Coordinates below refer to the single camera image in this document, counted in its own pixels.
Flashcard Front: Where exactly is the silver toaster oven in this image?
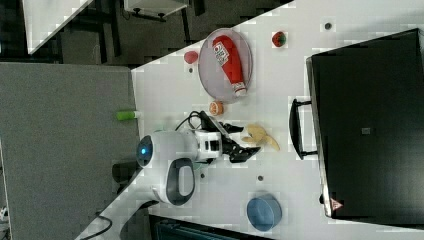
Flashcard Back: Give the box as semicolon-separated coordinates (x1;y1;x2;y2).
289;29;424;229

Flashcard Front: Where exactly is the orange slice toy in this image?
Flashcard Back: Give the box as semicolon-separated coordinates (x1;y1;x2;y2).
209;101;224;116

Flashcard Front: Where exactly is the black cable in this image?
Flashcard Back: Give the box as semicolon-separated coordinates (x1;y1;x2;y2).
174;110;203;132

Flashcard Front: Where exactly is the red toy raspberry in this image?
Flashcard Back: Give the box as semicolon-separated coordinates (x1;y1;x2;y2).
184;51;198;64

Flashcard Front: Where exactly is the green marker pen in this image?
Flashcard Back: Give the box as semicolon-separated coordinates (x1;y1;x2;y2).
116;111;142;121

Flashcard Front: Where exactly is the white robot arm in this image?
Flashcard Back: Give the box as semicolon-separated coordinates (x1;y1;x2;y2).
75;111;259;240

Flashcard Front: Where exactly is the white table in background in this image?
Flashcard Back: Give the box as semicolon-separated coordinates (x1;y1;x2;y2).
21;0;94;55

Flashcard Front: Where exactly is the toy strawberry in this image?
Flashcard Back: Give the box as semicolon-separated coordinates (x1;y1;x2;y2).
272;31;286;47

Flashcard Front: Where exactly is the red ketchup bottle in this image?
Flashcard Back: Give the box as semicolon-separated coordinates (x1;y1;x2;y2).
212;35;247;97

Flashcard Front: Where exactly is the blue cup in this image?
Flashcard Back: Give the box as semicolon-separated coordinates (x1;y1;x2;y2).
246;194;282;232

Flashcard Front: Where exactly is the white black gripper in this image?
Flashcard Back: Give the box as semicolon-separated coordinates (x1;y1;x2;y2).
194;114;261;163

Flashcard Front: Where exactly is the peeled yellow toy banana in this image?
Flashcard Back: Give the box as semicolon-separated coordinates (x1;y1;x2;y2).
242;124;280;151

